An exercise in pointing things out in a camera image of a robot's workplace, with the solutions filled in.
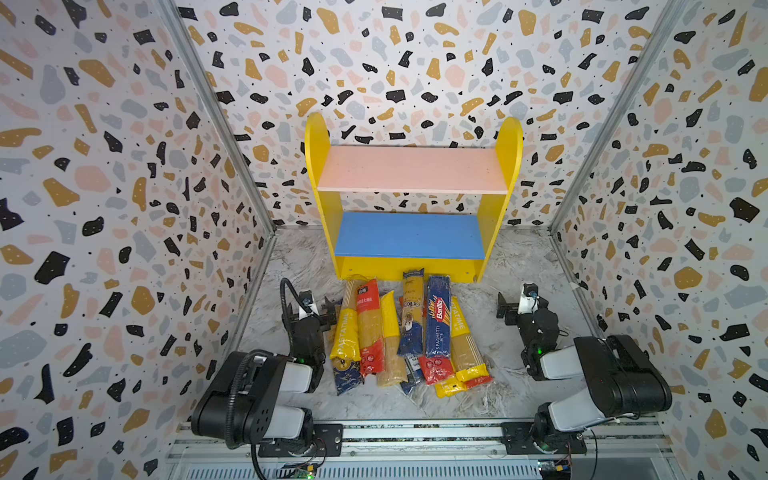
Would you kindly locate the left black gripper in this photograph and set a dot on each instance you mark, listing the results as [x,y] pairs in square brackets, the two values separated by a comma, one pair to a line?
[321,315]

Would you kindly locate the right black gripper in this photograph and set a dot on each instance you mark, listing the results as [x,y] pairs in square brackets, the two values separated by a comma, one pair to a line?
[517,310]

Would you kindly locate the red black-label spaghetti bag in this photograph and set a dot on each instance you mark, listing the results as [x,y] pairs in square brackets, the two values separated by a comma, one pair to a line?
[370,329]

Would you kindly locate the dark blue Anko pasta bag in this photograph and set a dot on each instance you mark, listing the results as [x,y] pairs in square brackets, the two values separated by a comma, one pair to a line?
[412,309]

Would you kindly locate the blue Barilla spaghetti pack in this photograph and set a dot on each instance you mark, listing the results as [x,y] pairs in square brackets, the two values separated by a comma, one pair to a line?
[438,321]

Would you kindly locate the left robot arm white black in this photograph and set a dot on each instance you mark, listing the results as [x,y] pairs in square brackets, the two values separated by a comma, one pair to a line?
[240,406]

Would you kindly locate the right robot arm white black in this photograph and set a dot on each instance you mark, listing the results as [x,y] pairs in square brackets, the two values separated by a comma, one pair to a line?
[620,380]

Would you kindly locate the blue starry pasta bag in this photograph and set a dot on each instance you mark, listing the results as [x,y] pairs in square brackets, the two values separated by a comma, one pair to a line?
[347,375]

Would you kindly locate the yellow shelf with coloured boards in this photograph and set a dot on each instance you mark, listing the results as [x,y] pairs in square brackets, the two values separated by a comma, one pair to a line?
[385,245]

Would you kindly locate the yellow Pastatime bag right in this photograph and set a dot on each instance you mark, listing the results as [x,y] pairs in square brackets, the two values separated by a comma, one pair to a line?
[469,365]

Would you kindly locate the yellow top spaghetti bag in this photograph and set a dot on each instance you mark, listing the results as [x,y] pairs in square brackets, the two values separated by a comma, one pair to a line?
[395,370]

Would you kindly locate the yellow end spaghetti bag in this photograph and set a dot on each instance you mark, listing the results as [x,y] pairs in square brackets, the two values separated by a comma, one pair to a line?
[449,387]

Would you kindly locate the white label noodle bag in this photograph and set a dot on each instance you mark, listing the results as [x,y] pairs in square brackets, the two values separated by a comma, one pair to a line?
[414,375]

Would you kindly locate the red spaghetti bag centre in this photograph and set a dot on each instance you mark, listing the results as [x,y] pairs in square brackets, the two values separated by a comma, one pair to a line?
[436,369]

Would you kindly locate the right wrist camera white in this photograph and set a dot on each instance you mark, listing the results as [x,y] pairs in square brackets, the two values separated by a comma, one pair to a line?
[529,299]

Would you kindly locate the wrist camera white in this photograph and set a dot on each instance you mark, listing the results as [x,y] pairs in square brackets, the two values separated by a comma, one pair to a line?
[307,304]
[529,299]

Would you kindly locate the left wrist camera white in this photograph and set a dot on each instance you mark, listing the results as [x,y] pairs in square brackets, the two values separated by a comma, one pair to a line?
[307,304]

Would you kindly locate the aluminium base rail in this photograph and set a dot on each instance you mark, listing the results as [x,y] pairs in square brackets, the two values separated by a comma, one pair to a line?
[438,449]

